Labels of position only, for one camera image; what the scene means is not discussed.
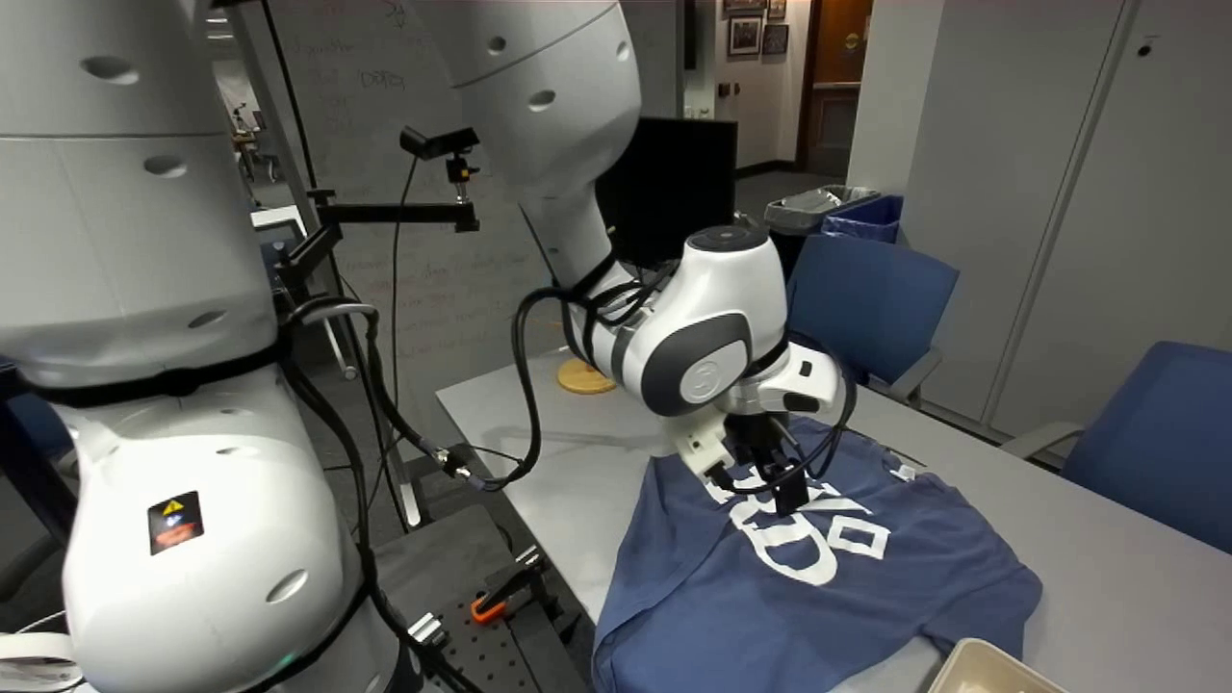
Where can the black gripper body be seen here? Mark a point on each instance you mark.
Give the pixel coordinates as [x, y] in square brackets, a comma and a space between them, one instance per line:
[760, 449]

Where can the blue printed t-shirt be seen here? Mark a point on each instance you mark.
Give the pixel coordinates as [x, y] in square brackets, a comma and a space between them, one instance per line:
[822, 578]

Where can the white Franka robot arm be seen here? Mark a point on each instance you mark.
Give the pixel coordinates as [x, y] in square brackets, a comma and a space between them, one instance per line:
[169, 514]

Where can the blue office chair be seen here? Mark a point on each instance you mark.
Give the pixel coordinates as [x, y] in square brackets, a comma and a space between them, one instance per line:
[24, 426]
[887, 311]
[1157, 437]

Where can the grey lined trash bin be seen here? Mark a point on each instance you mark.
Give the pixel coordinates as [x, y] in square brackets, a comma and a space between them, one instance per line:
[804, 213]

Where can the blue bin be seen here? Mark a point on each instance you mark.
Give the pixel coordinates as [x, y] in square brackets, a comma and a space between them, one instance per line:
[871, 216]

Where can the beige tray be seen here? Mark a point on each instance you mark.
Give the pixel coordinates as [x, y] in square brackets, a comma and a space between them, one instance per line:
[989, 674]

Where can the black monitor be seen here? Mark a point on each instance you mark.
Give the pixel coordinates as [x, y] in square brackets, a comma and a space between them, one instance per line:
[678, 177]

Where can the grey stand pole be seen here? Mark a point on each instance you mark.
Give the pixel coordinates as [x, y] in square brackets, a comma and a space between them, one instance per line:
[402, 484]

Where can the brown wooden door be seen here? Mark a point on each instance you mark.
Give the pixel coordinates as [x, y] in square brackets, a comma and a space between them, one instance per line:
[837, 90]

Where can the white cabinet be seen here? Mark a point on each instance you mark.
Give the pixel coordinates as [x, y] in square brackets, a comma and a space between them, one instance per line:
[1091, 194]

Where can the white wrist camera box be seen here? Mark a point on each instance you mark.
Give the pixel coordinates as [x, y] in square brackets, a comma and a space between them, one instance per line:
[701, 449]

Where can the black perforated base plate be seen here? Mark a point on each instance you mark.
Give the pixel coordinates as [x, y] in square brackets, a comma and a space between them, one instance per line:
[443, 565]

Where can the framed wall picture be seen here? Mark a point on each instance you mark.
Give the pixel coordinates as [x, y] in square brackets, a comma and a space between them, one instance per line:
[745, 35]

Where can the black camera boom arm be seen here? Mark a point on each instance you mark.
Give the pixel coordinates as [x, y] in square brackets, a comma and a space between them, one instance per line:
[388, 213]

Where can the black stereo camera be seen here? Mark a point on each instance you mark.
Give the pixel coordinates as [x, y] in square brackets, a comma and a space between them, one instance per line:
[435, 139]

